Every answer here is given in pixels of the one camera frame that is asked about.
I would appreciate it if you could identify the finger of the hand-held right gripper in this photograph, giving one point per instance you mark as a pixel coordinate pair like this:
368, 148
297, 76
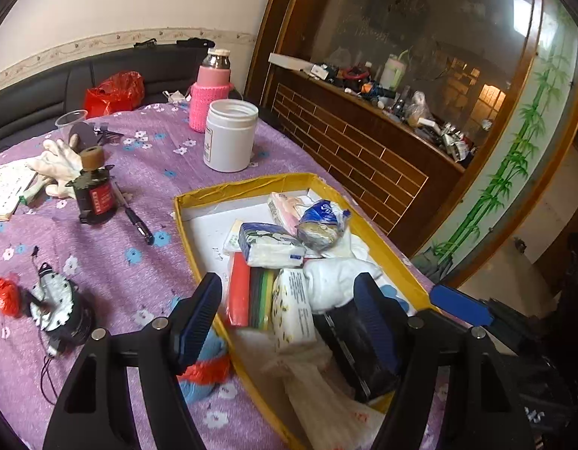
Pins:
458, 302

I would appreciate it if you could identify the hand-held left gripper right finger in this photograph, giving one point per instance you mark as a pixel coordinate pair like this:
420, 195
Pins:
376, 328

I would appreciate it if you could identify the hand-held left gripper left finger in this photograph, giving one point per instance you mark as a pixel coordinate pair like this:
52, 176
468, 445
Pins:
200, 318

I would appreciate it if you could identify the white cloth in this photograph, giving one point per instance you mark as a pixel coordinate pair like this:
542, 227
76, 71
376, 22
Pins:
336, 281

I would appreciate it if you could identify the yellow box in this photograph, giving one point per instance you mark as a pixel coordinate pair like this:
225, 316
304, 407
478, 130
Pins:
209, 229

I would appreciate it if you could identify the light blue cloth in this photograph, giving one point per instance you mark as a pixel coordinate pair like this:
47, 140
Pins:
211, 344

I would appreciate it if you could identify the black packet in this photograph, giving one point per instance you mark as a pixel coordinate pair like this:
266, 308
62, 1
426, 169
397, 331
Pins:
350, 351

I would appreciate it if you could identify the small red plastic bag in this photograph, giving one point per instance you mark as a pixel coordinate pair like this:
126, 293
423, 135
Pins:
209, 370

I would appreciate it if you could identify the green yellow foam strips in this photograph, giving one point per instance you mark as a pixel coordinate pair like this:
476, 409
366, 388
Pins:
262, 297

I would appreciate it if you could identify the white wipes pack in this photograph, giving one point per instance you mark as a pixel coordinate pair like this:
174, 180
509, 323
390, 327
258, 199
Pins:
293, 304

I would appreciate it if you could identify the clear printed plastic bag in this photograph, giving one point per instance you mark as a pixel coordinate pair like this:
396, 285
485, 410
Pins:
232, 239

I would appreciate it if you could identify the white plastic bag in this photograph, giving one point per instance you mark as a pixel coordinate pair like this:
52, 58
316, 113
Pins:
317, 398

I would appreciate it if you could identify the blue floral tissue pack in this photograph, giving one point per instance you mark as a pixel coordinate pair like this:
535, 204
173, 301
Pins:
270, 243

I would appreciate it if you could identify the black pen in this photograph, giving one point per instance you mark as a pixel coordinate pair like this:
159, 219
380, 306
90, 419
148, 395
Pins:
139, 225

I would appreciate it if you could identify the dark blue plastic bag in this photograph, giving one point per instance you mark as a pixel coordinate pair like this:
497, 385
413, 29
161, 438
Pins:
322, 225

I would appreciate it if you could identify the black cylindrical motor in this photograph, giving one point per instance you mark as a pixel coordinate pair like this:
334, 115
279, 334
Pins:
68, 318

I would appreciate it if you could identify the pink tissue pack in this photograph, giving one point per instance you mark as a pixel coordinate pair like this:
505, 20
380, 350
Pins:
286, 208

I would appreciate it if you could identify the wooden partition cabinet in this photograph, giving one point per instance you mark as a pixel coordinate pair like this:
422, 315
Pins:
364, 159

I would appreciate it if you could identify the white plastic jar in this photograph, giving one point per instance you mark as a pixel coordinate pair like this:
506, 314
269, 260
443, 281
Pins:
230, 140

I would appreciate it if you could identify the pile of shelf clutter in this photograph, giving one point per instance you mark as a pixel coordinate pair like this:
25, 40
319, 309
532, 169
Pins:
411, 108

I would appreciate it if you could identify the black binder clips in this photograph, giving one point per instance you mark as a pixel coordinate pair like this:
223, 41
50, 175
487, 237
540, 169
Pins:
107, 133

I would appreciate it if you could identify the white glove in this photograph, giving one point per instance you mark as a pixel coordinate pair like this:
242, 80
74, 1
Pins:
59, 161

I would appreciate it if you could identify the green capped marker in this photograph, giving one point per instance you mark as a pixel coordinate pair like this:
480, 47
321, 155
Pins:
28, 193

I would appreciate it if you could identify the grey round disc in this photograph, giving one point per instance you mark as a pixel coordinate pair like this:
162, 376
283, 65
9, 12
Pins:
85, 138

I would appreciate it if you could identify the pink knit sleeve bottle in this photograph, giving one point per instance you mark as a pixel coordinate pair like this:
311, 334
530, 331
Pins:
207, 98

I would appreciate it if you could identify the paper notebook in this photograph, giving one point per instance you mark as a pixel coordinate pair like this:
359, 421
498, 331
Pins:
7, 192

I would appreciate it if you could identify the clear plastic cup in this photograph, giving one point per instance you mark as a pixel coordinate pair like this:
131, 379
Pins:
71, 117

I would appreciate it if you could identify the large red plastic bag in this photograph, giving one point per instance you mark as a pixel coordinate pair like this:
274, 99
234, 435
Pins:
115, 93

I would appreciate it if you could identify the white green tumbler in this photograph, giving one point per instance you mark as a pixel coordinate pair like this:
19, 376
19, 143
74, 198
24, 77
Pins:
392, 70

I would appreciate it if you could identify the flat white box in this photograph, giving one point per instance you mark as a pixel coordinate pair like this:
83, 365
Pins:
289, 62

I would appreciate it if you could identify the black sofa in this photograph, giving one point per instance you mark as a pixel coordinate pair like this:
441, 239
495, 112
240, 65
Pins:
35, 98

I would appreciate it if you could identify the long black pouch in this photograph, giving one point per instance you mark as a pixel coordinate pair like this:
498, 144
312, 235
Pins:
195, 42

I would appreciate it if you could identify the small black pouch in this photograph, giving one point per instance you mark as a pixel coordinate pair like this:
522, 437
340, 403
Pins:
146, 43

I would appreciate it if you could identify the green bamboo wall decal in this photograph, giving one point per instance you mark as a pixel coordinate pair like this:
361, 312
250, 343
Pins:
505, 164

